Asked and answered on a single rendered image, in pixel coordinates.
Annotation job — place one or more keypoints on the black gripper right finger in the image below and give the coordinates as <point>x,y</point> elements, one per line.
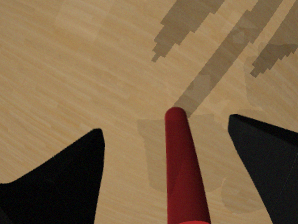
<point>270,155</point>

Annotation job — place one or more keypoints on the red peg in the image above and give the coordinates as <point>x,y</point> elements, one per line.
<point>185,194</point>

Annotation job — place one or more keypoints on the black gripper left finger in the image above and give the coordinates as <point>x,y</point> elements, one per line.
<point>62,191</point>

